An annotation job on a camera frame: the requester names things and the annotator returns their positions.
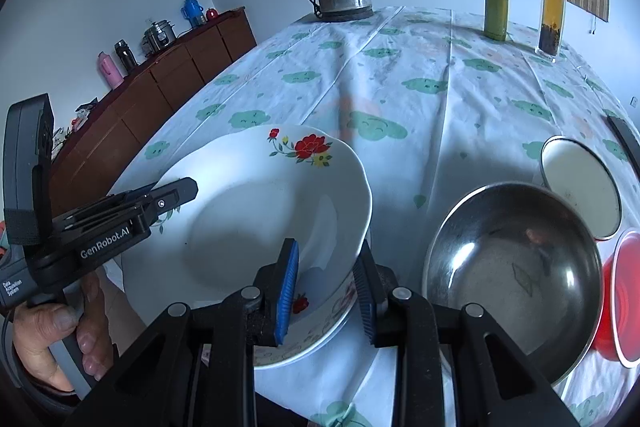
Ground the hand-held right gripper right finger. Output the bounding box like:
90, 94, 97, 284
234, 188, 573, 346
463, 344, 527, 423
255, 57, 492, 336
351, 239, 581, 427

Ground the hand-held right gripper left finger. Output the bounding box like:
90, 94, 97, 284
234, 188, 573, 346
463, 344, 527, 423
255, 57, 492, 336
65, 238, 301, 427

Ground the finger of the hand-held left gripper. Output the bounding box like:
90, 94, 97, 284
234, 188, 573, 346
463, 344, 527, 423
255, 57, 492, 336
107, 187, 167, 208
135, 177, 199, 228

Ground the white plate with red flowers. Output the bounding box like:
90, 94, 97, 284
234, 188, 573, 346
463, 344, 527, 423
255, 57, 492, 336
121, 123, 374, 365

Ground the stainless steel bowl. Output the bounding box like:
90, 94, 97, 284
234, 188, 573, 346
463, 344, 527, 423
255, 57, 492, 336
422, 182, 604, 388

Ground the white enamel bowl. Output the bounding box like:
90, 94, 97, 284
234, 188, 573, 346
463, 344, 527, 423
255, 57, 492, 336
540, 135, 622, 241

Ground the red plastic bowl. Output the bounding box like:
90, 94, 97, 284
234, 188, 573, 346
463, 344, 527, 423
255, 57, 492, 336
590, 229, 640, 368

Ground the person's left hand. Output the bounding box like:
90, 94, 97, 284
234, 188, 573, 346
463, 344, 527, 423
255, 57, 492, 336
12, 273, 114, 394

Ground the pile of small trinkets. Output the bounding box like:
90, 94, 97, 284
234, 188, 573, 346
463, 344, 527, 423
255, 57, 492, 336
52, 102, 99, 152

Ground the brown wooden sideboard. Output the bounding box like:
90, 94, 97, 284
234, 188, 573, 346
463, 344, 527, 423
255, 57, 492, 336
47, 7, 257, 202

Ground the pink thermos flask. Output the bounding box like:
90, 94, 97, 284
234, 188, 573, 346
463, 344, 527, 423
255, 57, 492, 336
97, 52, 125, 90

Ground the black thermos flask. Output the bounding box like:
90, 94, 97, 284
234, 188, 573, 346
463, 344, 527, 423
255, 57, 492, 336
114, 39, 139, 72

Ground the steel cooking pot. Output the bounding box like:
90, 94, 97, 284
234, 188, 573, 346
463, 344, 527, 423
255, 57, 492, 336
144, 19, 177, 55

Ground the blue thermos jug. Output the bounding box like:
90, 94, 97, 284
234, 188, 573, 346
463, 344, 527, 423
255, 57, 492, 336
181, 0, 206, 28

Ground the black smartphone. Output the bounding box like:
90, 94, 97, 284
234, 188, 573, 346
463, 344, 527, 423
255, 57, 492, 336
606, 117, 640, 168

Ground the green thermos flask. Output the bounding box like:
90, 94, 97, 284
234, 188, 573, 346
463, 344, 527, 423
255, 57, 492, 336
483, 0, 510, 42

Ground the glass tea bottle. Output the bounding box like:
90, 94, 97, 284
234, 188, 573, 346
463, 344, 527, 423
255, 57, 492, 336
535, 0, 569, 58

